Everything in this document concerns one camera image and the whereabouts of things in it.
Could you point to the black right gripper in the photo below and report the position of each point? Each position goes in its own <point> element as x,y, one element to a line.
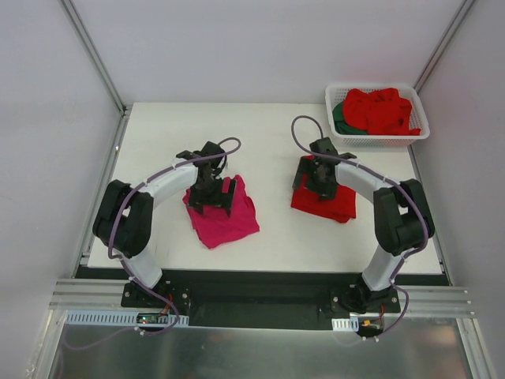
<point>316,185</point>

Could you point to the pink t shirt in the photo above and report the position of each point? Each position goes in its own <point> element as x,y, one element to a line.
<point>215,228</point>

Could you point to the aluminium frame rail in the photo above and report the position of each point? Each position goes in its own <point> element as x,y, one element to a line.
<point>105,295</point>

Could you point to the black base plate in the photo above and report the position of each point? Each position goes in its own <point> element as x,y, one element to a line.
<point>306,301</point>

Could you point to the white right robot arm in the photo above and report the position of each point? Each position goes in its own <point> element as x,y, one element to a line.
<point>402,225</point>

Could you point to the red crumpled t shirt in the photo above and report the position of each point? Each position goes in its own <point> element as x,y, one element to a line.
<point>381,112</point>

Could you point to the green t shirt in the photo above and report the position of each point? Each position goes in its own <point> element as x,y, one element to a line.
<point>341,126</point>

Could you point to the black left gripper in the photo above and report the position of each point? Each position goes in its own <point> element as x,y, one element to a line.
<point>211,199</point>

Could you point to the white plastic laundry basket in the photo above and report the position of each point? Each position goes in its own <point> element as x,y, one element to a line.
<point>336,93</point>

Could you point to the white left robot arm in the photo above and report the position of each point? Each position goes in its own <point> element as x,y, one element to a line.
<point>123,222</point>

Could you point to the red t shirt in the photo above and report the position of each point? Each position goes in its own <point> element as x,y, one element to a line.
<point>381,112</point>
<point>342,208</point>

